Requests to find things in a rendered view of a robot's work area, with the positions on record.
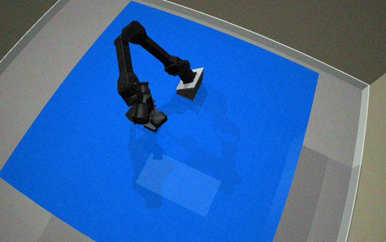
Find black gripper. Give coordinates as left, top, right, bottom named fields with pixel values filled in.
left=150, top=97, right=167, bottom=129

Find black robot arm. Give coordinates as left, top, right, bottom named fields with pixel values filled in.
left=114, top=21, right=197, bottom=125

